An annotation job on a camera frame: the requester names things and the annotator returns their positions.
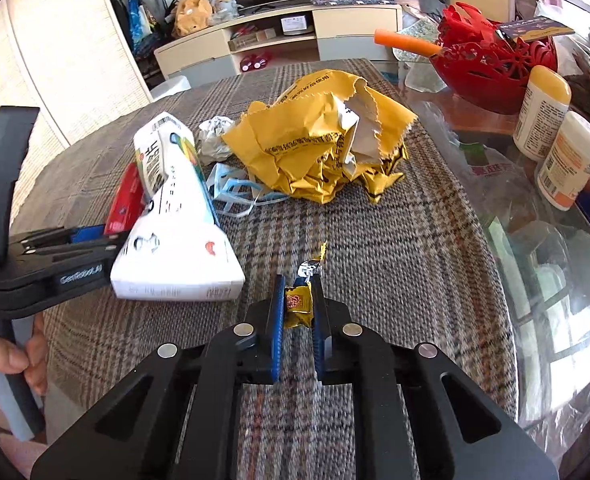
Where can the red plastic basket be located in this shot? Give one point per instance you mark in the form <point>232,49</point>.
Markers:
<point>475,75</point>

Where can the blue hanging bag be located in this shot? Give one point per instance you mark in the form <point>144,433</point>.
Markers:
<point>137,20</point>

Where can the white printed carton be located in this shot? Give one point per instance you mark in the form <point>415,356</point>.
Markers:
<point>175,250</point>

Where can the yellow plush toy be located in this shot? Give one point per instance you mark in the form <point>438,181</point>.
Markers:
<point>192,15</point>

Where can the crumpled yellow foil bag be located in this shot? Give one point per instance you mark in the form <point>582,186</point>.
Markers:
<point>295,145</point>

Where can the bamboo folding screen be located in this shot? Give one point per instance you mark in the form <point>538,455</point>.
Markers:
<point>50,60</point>

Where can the pink fuzzy clothing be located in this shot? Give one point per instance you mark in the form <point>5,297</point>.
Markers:
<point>20,455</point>

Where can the red bottle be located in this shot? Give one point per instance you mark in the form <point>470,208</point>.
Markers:
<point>262,59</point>
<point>248,63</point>

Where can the white bottle yellow cap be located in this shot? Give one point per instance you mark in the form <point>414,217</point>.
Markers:
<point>540,115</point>

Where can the dark patterned cushion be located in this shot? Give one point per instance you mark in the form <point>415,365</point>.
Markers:
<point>355,0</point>

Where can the red packet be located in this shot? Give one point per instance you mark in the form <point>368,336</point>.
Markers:
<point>125,200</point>

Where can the beige grey TV cabinet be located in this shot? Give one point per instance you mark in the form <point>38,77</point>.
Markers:
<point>200,50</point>

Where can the pile of bags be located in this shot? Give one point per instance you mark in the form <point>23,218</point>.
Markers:
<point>222,2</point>

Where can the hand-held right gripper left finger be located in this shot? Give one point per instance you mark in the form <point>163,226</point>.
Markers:
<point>276,340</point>

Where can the brown box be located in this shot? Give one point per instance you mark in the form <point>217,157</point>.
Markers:
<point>252,39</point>

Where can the person's left hand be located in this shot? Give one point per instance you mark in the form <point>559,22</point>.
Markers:
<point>0,355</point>

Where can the green patterned plastic bag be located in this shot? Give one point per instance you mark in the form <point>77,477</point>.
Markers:
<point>422,30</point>

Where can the dark printed box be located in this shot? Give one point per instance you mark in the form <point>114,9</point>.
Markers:
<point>535,27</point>

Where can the plaid tablecloth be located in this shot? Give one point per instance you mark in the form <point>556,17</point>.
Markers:
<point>375,260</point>

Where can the clear printed plastic bag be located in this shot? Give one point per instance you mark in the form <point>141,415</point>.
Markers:
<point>475,175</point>

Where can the white small device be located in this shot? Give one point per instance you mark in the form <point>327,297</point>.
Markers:
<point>295,25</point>

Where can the white bottle orange label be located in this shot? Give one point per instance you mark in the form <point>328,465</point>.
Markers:
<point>570,160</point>

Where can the yellow candy wrapper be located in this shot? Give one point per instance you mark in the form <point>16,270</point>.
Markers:
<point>297,305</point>

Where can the blue face mask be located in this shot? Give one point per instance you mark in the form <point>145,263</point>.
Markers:
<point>225,180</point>

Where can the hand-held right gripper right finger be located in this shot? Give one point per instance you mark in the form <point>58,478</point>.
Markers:
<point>319,350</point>

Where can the white crumpled tissue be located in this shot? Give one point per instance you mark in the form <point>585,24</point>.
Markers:
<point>215,137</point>

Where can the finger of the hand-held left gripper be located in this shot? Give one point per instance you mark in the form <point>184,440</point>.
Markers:
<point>87,234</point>
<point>75,252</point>

